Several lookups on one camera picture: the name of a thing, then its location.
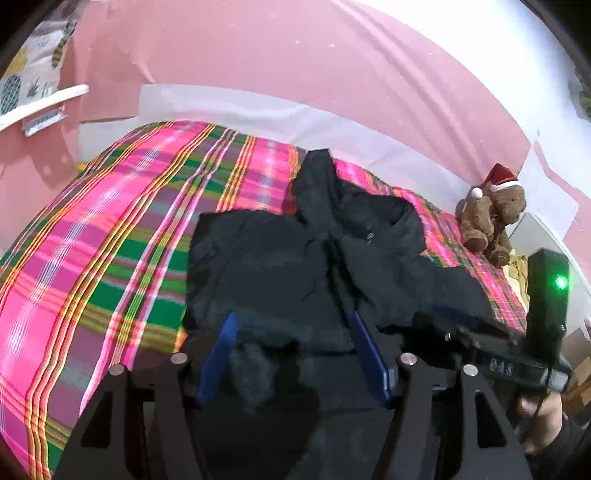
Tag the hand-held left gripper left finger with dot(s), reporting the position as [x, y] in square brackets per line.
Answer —
[220, 353]

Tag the pink plaid blanket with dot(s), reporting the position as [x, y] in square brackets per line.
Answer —
[115, 230]

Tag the brown teddy bear santa hat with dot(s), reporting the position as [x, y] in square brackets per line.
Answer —
[485, 217]

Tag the yellow cloth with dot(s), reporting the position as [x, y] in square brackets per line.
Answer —
[519, 272]

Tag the black jacket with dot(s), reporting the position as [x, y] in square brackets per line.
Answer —
[277, 258]

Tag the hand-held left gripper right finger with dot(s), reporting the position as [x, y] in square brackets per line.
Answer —
[370, 356]

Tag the grey metal bracket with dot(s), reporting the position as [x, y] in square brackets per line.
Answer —
[44, 121]

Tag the person's right hand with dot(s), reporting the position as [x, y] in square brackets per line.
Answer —
[540, 417]

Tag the cardboard box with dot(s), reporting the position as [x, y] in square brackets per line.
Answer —
[579, 344]

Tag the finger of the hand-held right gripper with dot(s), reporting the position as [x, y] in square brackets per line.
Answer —
[461, 330]

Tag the white board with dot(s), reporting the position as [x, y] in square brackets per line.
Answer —
[538, 235]

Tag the person's right forearm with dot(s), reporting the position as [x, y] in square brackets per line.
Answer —
[570, 450]

